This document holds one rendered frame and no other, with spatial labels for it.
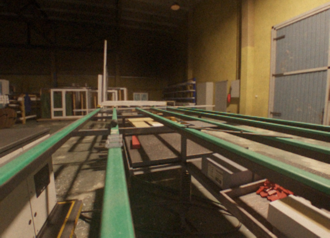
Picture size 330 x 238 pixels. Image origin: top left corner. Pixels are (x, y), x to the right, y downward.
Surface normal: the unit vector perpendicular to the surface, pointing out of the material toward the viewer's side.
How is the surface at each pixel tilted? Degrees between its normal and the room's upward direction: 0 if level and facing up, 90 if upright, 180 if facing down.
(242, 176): 90
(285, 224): 90
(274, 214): 90
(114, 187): 0
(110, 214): 0
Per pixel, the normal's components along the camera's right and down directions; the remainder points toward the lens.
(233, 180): 0.32, 0.09
